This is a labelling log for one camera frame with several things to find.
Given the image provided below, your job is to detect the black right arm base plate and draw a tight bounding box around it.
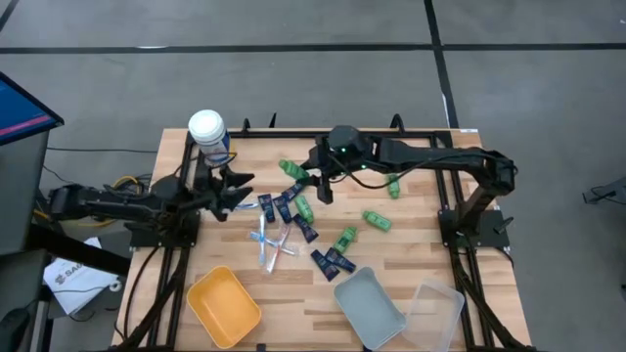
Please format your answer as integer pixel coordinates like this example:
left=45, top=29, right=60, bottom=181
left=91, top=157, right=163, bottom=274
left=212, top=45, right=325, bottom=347
left=437, top=208, right=511, bottom=249

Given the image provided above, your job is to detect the black floor cable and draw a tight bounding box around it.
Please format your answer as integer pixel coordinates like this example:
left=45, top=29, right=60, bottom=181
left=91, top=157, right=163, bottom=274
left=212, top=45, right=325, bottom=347
left=46, top=146, right=158, bottom=154

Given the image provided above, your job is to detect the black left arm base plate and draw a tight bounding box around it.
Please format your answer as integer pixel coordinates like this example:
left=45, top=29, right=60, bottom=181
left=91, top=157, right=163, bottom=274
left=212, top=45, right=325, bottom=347
left=124, top=209, right=201, bottom=249

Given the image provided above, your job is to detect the black desk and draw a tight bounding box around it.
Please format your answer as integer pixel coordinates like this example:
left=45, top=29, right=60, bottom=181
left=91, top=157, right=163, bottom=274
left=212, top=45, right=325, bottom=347
left=0, top=222, right=132, bottom=352

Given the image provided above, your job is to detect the dark floor stand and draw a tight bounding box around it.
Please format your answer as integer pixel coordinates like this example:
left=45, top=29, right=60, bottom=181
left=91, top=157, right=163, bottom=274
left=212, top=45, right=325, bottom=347
left=581, top=176, right=626, bottom=205

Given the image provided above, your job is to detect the yellow cable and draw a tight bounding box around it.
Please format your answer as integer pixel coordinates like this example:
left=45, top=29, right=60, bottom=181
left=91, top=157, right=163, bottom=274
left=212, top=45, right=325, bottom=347
left=32, top=174, right=143, bottom=229

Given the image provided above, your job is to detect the computer monitor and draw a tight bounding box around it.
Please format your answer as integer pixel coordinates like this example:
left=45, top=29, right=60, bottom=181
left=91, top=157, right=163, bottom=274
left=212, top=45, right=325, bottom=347
left=0, top=71, right=66, bottom=147

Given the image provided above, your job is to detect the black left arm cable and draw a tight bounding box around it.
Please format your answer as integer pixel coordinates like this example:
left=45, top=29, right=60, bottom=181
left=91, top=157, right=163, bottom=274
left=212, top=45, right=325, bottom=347
left=207, top=150, right=240, bottom=170

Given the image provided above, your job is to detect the yellow plastic bin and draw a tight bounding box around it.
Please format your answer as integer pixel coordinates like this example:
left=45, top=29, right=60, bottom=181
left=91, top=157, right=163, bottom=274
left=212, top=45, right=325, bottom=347
left=186, top=265, right=263, bottom=350

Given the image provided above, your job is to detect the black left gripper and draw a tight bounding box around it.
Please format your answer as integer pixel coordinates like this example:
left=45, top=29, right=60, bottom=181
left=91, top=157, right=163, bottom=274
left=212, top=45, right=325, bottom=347
left=194, top=164, right=256, bottom=222

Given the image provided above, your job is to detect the white printed paper sheet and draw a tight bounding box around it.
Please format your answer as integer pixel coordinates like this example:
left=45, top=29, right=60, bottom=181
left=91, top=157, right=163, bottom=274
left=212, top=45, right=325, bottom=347
left=42, top=237, right=121, bottom=316

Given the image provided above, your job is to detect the white wipes canister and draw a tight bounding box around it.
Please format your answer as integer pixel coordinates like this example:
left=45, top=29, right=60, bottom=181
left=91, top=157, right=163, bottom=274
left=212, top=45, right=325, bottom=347
left=188, top=109, right=232, bottom=168

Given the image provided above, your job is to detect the clear plastic bin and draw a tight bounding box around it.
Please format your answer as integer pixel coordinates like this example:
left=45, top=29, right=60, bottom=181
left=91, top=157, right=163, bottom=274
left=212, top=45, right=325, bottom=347
left=401, top=278, right=467, bottom=352

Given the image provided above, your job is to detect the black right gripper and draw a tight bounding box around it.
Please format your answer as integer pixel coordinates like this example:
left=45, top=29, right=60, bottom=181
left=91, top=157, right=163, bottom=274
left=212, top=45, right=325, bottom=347
left=301, top=135, right=341, bottom=205

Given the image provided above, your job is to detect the grey plastic bin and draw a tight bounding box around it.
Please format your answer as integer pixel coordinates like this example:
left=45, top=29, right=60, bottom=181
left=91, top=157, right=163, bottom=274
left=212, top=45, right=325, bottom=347
left=333, top=266, right=408, bottom=351

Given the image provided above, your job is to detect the black computer mouse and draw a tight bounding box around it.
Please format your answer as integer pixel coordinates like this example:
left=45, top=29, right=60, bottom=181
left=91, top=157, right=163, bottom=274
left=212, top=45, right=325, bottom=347
left=0, top=306, right=31, bottom=352

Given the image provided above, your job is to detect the red toothbrush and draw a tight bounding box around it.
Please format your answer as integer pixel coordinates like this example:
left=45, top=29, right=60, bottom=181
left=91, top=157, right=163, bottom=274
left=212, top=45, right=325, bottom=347
left=266, top=224, right=291, bottom=274

